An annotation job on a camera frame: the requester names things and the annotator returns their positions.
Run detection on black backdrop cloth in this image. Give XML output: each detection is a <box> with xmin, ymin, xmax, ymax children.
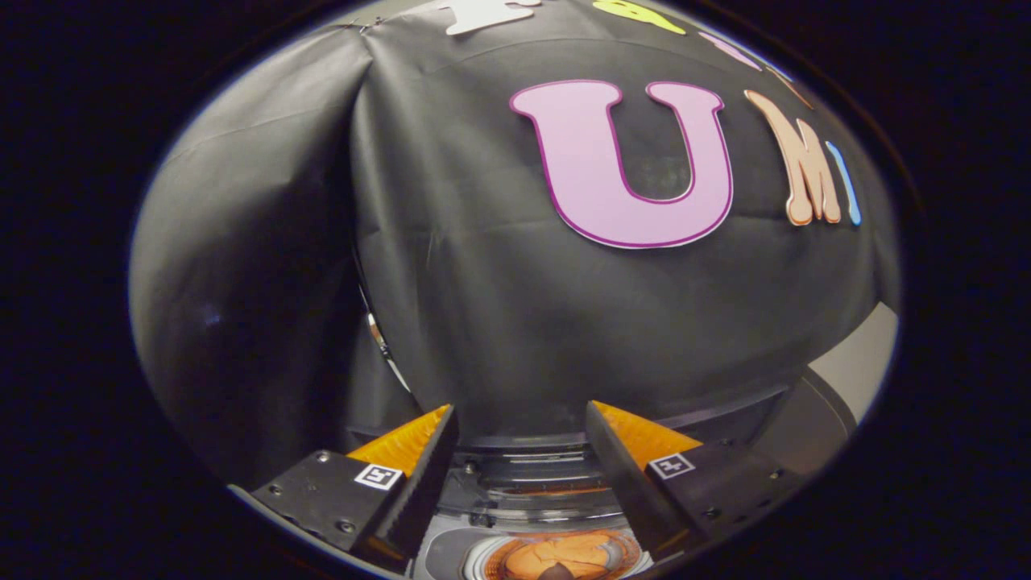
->
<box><xmin>129</xmin><ymin>0</ymin><xmax>901</xmax><ymax>484</ymax></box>

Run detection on metal backdrop stand pole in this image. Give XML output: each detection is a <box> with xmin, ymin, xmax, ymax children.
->
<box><xmin>365</xmin><ymin>310</ymin><xmax>412</xmax><ymax>396</ymax></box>

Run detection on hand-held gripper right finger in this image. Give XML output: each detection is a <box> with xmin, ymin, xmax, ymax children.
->
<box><xmin>585</xmin><ymin>400</ymin><xmax>806</xmax><ymax>561</ymax></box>

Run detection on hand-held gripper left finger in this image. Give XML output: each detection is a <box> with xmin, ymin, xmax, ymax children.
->
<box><xmin>228</xmin><ymin>404</ymin><xmax>460</xmax><ymax>569</ymax></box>

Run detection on orange polo shirt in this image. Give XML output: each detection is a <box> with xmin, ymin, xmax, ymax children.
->
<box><xmin>503</xmin><ymin>536</ymin><xmax>627</xmax><ymax>580</ymax></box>

